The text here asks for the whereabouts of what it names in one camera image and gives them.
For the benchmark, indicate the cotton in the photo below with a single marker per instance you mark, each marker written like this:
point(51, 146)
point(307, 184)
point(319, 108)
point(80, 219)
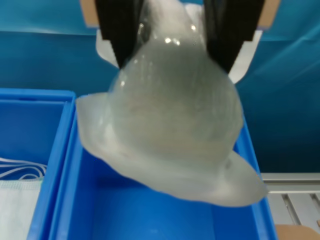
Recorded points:
point(175, 125)

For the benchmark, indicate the blue bin holding cotton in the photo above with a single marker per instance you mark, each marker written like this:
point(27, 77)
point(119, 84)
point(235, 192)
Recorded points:
point(150, 220)

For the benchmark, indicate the blue bin holding masks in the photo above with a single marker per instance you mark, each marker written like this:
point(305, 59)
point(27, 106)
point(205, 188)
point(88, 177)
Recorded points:
point(27, 125)

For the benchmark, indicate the white face mask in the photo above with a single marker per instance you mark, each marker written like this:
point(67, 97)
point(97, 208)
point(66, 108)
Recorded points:
point(17, 205)

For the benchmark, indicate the brown cardboard sheet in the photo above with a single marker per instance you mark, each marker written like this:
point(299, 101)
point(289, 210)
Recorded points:
point(297, 233)

